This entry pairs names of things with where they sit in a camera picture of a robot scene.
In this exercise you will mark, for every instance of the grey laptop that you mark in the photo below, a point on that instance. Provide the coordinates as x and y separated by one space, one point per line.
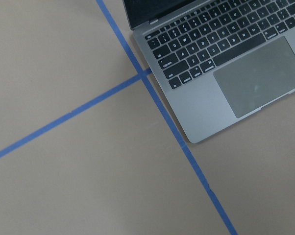
216 61

